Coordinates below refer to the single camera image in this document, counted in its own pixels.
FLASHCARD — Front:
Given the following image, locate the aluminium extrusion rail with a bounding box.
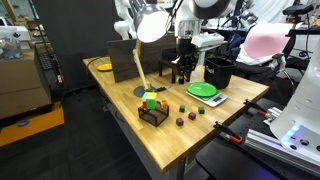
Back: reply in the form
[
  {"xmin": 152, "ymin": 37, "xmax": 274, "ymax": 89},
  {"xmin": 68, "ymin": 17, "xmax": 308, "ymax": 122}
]
[{"xmin": 244, "ymin": 126, "xmax": 320, "ymax": 177}]

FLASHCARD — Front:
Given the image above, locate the dark wooden board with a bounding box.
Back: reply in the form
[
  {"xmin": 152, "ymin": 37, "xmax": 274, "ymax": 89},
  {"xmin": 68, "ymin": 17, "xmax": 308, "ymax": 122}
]
[{"xmin": 107, "ymin": 34, "xmax": 176, "ymax": 82}]

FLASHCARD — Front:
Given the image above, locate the yellow disc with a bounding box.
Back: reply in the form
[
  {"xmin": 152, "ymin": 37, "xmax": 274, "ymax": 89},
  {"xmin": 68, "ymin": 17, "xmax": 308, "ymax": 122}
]
[{"xmin": 97, "ymin": 63, "xmax": 112, "ymax": 72}]

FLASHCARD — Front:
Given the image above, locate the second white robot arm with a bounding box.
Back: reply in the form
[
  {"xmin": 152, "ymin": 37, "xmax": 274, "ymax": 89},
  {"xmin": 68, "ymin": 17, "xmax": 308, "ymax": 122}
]
[{"xmin": 114, "ymin": 0, "xmax": 137, "ymax": 40}]

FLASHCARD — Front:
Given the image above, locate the white kitchen scale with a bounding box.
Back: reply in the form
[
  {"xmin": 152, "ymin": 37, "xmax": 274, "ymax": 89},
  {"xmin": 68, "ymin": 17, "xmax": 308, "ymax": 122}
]
[{"xmin": 187, "ymin": 91, "xmax": 227, "ymax": 107}]

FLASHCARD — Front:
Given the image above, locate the green cube near scale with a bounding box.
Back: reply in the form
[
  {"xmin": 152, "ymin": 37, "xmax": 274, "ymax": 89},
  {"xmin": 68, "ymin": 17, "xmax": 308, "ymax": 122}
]
[{"xmin": 198, "ymin": 107, "xmax": 205, "ymax": 114}]

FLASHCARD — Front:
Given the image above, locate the orange cube in rack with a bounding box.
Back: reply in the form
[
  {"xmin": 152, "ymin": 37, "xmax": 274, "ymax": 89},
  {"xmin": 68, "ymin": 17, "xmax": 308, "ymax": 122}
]
[{"xmin": 162, "ymin": 100, "xmax": 168, "ymax": 111}]

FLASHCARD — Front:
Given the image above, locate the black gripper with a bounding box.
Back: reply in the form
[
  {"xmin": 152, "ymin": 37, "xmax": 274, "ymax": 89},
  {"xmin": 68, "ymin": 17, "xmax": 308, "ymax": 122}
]
[{"xmin": 176, "ymin": 37, "xmax": 198, "ymax": 84}]

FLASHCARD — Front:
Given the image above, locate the purple cube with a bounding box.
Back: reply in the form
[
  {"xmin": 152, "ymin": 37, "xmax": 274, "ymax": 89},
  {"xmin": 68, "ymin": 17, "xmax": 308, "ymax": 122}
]
[
  {"xmin": 188, "ymin": 112, "xmax": 196, "ymax": 120},
  {"xmin": 176, "ymin": 118, "xmax": 184, "ymax": 126}
]

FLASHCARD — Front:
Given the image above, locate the wooden desk lamp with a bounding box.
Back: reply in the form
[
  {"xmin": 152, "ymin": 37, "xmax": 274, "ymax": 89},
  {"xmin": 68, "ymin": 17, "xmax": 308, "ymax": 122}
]
[{"xmin": 129, "ymin": 0, "xmax": 169, "ymax": 97}]

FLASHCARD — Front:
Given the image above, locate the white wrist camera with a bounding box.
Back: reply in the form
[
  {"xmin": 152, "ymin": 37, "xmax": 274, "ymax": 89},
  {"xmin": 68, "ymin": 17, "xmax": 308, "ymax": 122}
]
[{"xmin": 191, "ymin": 33, "xmax": 224, "ymax": 47}]

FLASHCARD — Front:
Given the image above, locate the green cube near rack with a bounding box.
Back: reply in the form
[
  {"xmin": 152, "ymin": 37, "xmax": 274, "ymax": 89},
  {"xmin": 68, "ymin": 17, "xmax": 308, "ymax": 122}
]
[{"xmin": 179, "ymin": 105, "xmax": 185, "ymax": 113}]

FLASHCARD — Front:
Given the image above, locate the purple cube back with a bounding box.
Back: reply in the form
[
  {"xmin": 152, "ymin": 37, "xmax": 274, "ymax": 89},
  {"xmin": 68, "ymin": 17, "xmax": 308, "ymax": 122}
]
[{"xmin": 188, "ymin": 112, "xmax": 196, "ymax": 120}]

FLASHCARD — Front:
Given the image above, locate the purple cube front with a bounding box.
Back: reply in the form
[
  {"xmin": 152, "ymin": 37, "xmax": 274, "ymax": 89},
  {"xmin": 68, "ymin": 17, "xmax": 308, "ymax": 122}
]
[{"xmin": 176, "ymin": 118, "xmax": 184, "ymax": 126}]

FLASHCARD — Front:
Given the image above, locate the orange handled clamp near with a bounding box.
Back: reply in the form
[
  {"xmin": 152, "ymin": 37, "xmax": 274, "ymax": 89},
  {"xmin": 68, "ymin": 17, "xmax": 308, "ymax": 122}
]
[{"xmin": 213, "ymin": 121, "xmax": 242, "ymax": 144}]

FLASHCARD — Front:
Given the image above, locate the large multicolour Rubik's cube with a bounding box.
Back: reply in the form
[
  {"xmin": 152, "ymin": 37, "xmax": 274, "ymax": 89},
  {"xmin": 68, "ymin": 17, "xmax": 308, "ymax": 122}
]
[{"xmin": 142, "ymin": 92, "xmax": 157, "ymax": 109}]

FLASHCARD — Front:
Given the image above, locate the small multicolour Rubik's cube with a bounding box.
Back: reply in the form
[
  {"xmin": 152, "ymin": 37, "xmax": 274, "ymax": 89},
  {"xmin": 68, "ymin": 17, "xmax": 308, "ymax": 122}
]
[{"xmin": 179, "ymin": 77, "xmax": 187, "ymax": 84}]

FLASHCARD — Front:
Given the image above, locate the orange handled clamp far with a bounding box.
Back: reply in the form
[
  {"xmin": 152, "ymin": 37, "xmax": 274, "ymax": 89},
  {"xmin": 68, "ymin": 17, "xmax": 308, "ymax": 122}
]
[{"xmin": 243, "ymin": 99, "xmax": 267, "ymax": 116}]

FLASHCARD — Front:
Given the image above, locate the office chair with pink cloth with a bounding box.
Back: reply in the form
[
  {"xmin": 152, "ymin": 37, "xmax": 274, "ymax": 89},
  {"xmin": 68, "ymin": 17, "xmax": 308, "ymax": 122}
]
[{"xmin": 234, "ymin": 23, "xmax": 293, "ymax": 83}]

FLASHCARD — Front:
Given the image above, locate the small dark wooden stool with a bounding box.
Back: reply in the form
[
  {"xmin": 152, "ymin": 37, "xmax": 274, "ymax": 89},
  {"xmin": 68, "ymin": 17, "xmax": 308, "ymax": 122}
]
[{"xmin": 158, "ymin": 58, "xmax": 195, "ymax": 83}]

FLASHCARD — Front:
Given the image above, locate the orange handled clamp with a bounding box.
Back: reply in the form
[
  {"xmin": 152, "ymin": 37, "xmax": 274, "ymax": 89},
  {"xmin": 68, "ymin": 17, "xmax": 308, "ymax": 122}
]
[
  {"xmin": 213, "ymin": 121, "xmax": 242, "ymax": 144},
  {"xmin": 243, "ymin": 99, "xmax": 267, "ymax": 116}
]

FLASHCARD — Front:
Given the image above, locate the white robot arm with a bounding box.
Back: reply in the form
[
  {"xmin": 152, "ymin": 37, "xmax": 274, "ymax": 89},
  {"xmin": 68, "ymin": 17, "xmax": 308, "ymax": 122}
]
[{"xmin": 175, "ymin": 0, "xmax": 320, "ymax": 164}]

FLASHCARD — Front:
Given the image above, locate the black wire rack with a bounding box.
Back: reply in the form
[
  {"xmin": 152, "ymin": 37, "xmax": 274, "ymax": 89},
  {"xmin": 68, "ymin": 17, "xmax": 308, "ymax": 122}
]
[{"xmin": 138, "ymin": 106, "xmax": 169, "ymax": 127}]

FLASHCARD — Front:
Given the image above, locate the cardboard box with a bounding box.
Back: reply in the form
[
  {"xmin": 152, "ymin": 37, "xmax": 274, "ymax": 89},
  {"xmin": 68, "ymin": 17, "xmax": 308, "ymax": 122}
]
[{"xmin": 0, "ymin": 50, "xmax": 52, "ymax": 120}]

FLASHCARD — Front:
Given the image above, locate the black plastic bin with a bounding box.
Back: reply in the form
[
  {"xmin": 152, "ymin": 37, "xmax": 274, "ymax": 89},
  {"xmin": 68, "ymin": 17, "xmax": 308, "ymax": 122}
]
[{"xmin": 204, "ymin": 58, "xmax": 235, "ymax": 89}]

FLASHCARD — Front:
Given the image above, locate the green plate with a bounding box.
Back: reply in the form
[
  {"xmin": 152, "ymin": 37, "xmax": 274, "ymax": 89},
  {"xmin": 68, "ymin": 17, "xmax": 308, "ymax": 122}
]
[{"xmin": 186, "ymin": 82, "xmax": 217, "ymax": 97}]

